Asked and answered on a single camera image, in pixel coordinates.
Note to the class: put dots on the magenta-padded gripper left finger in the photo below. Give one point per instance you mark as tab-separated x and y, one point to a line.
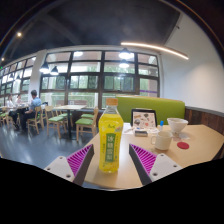
59	166

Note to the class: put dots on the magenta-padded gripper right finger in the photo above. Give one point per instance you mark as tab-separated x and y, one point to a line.
163	166

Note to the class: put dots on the yellow drink bottle orange cap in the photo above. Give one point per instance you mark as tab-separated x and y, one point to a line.
110	140

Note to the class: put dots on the white ribbed mug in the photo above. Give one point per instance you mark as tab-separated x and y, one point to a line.
164	140

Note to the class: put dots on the flat round red coaster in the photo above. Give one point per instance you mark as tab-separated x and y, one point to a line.
183	145

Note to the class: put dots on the small dark box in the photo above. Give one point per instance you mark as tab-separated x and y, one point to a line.
141	133

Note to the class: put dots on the small blue-capped tube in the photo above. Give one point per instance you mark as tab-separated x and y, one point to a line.
161	124

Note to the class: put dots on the white bowl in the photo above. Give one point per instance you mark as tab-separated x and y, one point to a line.
177	124

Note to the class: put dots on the wooden chairs with green seats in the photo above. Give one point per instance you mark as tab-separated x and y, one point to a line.
56	119

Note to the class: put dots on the black-framed picture stand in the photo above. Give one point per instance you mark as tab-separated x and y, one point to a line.
144	119

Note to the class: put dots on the green upholstered bench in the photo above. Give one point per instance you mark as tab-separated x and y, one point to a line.
166	107

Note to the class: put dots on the light wooden dining table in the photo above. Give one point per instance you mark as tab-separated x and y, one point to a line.
70	107

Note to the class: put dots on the person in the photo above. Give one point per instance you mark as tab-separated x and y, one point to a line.
19	100
9	102
34	104

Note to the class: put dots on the black pendant lamps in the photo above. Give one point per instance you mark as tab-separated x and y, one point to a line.
125	54

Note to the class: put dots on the long curved light strip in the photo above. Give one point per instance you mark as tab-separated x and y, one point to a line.
156	47

